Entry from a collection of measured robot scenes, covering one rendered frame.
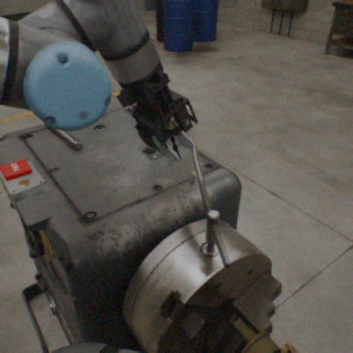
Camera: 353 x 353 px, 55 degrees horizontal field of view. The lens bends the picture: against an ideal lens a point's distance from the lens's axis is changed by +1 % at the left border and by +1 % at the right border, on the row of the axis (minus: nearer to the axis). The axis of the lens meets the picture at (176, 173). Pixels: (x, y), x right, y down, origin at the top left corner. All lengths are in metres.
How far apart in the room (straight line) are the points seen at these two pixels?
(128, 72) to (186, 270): 0.35
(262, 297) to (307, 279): 1.60
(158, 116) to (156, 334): 0.38
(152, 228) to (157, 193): 0.09
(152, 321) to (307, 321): 1.57
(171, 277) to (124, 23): 0.42
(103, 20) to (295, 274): 2.07
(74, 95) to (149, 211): 0.44
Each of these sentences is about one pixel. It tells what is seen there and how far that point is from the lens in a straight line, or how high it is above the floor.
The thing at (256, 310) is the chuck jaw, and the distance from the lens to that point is 0.73.
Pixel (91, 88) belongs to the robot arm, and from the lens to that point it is 0.31.
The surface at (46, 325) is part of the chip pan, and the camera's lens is 1.46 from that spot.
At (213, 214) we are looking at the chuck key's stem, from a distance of 0.59.
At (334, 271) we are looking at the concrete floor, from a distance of 2.44.
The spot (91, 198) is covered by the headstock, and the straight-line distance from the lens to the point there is 0.76.
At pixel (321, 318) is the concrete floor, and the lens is 2.19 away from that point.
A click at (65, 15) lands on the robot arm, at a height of 1.64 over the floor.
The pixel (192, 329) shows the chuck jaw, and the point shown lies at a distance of 0.63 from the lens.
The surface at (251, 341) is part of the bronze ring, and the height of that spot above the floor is 1.12.
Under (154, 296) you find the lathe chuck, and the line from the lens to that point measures 0.65.
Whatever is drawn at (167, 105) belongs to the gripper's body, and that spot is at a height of 1.51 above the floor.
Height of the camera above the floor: 1.71
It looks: 34 degrees down
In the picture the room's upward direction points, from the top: straight up
